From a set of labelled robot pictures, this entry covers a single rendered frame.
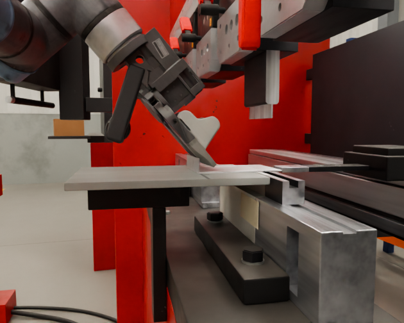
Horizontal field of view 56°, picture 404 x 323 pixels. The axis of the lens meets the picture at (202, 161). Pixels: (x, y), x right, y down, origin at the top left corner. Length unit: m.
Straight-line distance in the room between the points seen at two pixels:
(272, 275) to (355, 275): 0.09
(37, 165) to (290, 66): 6.59
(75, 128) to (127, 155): 1.45
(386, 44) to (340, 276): 0.89
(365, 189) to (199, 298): 0.43
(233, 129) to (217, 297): 1.07
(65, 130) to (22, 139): 4.93
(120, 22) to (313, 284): 0.41
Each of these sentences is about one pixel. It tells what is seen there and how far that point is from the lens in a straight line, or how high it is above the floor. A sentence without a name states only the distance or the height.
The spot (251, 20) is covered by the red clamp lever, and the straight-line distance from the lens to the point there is 0.44.
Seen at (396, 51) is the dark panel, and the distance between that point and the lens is 1.16.
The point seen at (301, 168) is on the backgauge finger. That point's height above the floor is 1.00.
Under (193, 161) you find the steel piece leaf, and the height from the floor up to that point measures 1.01.
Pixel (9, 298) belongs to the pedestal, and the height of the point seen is 0.12.
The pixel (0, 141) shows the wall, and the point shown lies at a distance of 7.81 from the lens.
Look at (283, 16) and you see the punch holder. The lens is 0.43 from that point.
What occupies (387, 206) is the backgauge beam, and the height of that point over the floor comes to 0.93.
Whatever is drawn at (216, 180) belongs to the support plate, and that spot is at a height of 1.00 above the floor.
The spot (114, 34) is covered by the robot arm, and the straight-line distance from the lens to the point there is 0.55.
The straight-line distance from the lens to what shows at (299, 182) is 0.49.
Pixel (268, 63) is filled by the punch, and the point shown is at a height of 1.16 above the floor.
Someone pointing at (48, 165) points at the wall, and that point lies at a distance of 7.71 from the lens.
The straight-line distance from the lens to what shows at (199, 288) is 0.48.
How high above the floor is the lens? 1.07
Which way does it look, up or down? 5 degrees down
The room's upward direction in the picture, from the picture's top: straight up
